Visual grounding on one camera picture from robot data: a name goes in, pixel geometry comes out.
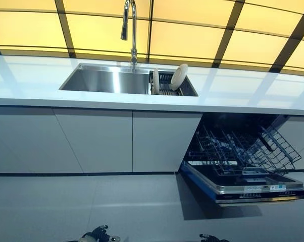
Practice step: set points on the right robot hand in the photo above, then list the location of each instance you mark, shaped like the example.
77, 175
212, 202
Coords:
211, 239

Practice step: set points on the dishwasher door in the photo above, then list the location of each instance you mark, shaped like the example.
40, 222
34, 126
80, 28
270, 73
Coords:
255, 191

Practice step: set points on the black steel dish rack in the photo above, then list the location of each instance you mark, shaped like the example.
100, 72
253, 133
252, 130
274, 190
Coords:
164, 88

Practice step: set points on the chrome gooseneck faucet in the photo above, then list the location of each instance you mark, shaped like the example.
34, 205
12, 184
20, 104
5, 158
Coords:
134, 37

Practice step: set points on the white round plate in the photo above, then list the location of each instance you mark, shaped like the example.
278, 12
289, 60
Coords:
155, 80
178, 75

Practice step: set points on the stainless steel sink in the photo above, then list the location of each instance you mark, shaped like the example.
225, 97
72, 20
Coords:
104, 80

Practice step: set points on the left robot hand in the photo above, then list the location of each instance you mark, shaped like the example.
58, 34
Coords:
96, 235

